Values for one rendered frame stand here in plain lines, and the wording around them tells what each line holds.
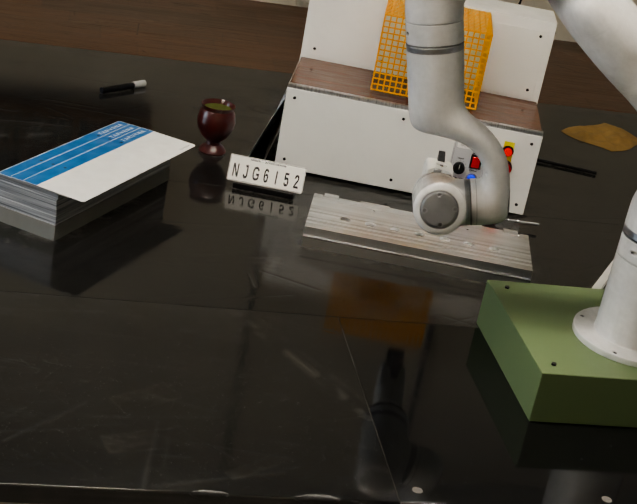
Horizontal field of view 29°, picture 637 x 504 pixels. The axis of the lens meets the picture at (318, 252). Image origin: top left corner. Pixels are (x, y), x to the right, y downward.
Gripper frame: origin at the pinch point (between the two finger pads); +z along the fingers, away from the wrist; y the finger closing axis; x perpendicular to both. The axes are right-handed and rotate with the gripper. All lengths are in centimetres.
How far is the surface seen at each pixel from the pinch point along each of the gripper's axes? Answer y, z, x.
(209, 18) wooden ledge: -15, 154, -68
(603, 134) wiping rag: -7, 113, 48
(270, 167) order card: 7.5, 30.2, -32.1
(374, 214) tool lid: 11.1, 19.0, -9.2
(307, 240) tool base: 16.5, 7.1, -20.9
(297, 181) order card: 9.2, 29.9, -26.1
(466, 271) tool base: 16.4, 7.1, 9.8
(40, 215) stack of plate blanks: 18, -10, -68
